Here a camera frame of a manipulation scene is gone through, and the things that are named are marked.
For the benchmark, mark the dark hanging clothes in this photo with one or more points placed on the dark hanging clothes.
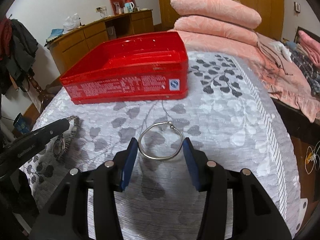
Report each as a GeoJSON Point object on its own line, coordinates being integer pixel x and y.
{"type": "Point", "coordinates": [17, 52]}

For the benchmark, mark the red tin box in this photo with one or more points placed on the red tin box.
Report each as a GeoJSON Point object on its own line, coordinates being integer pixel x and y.
{"type": "Point", "coordinates": [120, 85]}

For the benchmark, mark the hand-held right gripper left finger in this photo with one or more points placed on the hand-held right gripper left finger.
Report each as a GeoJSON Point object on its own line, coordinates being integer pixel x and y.
{"type": "Point", "coordinates": [127, 166]}

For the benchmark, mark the white electric kettle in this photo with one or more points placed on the white electric kettle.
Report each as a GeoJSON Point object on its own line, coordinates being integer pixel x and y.
{"type": "Point", "coordinates": [129, 7]}

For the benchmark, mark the beige fringed scarf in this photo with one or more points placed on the beige fringed scarf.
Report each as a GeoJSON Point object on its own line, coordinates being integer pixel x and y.
{"type": "Point", "coordinates": [272, 55]}

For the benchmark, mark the wall socket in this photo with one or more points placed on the wall socket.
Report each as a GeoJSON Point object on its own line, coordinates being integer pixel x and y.
{"type": "Point", "coordinates": [100, 9]}

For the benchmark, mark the pink blanket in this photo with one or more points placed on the pink blanket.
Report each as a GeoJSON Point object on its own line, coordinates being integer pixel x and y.
{"type": "Point", "coordinates": [287, 85]}

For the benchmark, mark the wooden wardrobe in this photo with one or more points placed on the wooden wardrobe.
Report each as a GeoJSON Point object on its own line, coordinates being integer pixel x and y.
{"type": "Point", "coordinates": [272, 5]}

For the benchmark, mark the small paper bag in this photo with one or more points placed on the small paper bag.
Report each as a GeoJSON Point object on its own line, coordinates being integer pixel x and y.
{"type": "Point", "coordinates": [111, 31]}

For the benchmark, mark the wooden coat stand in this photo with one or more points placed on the wooden coat stand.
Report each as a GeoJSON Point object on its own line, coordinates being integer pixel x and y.
{"type": "Point", "coordinates": [40, 92]}

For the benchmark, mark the wall switch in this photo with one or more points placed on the wall switch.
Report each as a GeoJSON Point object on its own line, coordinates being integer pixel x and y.
{"type": "Point", "coordinates": [297, 6]}

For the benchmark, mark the silver bangle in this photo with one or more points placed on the silver bangle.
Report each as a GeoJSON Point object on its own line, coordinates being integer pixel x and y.
{"type": "Point", "coordinates": [171, 123]}

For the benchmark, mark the pink folded clothes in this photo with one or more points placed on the pink folded clothes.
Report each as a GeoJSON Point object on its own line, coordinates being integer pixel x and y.
{"type": "Point", "coordinates": [311, 47]}

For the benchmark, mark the blue box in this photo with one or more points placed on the blue box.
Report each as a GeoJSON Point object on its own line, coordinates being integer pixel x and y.
{"type": "Point", "coordinates": [22, 125]}

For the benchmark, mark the wooden sideboard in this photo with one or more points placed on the wooden sideboard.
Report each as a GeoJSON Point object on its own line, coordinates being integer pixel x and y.
{"type": "Point", "coordinates": [75, 45]}

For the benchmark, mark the light blue cloth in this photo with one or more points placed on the light blue cloth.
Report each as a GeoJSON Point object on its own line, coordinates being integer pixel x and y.
{"type": "Point", "coordinates": [292, 46]}

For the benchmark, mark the blue plaid cloth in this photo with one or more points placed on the blue plaid cloth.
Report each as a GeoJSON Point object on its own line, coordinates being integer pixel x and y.
{"type": "Point", "coordinates": [310, 75]}

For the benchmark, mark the grey leaf-print bedspread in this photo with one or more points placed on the grey leaf-print bedspread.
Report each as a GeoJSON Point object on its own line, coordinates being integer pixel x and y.
{"type": "Point", "coordinates": [225, 120]}

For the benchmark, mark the white plastic bag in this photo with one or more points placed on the white plastic bag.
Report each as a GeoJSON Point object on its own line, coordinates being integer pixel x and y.
{"type": "Point", "coordinates": [72, 22]}

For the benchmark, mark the silver wristwatch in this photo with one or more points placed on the silver wristwatch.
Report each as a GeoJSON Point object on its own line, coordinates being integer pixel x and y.
{"type": "Point", "coordinates": [60, 146]}

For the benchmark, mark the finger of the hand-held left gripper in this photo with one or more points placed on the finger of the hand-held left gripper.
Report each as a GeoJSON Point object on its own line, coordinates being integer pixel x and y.
{"type": "Point", "coordinates": [52, 131]}

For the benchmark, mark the white cloth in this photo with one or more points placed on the white cloth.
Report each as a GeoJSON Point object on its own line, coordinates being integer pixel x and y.
{"type": "Point", "coordinates": [281, 48]}

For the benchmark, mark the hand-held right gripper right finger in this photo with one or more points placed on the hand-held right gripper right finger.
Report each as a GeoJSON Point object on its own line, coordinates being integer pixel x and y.
{"type": "Point", "coordinates": [191, 166]}

